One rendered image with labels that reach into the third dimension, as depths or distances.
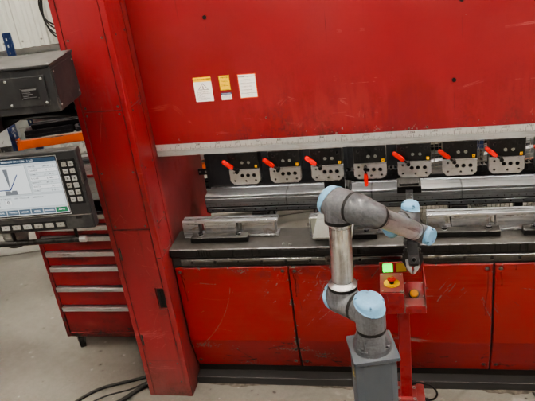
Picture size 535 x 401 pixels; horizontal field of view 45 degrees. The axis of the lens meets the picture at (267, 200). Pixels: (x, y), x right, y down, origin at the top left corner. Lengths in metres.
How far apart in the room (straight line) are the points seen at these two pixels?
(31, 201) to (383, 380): 1.62
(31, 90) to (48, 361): 2.09
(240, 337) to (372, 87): 1.49
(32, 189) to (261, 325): 1.36
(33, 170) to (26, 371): 1.80
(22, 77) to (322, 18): 1.24
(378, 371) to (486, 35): 1.43
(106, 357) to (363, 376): 2.01
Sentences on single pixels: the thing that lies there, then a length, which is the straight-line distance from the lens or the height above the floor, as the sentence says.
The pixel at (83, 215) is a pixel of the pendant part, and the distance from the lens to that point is 2.82.
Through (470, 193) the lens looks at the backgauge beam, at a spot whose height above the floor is 0.95.
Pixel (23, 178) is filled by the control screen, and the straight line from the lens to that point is 2.85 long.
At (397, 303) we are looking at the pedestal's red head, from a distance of 2.95.
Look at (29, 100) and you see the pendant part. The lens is 2.73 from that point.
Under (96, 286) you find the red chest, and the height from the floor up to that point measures 0.49.
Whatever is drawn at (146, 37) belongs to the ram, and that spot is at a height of 1.92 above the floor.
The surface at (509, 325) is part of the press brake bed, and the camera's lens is 3.36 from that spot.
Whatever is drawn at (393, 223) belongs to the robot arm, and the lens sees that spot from 2.41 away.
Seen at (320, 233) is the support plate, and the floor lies 1.00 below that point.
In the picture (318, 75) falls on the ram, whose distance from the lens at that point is 2.88.
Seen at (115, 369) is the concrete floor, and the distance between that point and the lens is 4.05.
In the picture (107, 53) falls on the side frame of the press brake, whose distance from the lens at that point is 2.88.
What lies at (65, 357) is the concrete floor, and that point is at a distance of 4.29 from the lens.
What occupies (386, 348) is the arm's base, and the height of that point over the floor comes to 0.79.
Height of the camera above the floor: 2.41
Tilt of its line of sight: 25 degrees down
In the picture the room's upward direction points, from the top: 8 degrees counter-clockwise
